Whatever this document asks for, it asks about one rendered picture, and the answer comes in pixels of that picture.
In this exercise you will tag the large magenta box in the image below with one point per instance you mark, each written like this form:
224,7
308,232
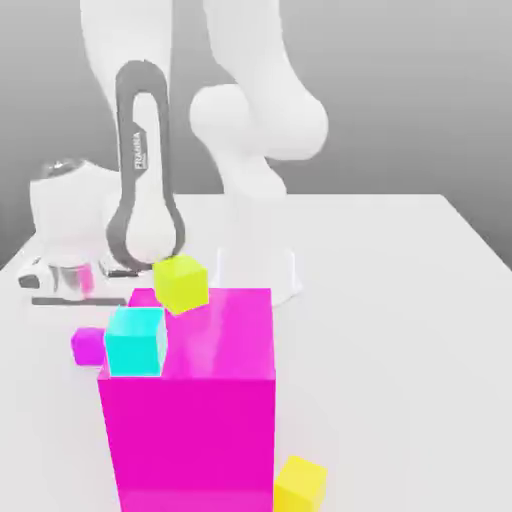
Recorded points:
192,432

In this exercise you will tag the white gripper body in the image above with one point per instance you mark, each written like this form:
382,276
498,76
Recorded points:
76,302

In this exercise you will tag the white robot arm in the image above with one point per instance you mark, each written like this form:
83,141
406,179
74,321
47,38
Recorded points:
256,120

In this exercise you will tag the small lime yellow cube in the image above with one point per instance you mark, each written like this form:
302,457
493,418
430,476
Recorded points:
180,282

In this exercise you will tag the small purple cube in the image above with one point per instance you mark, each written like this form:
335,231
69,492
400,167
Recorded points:
87,346

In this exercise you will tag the small cyan cube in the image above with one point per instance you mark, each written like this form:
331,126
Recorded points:
134,344

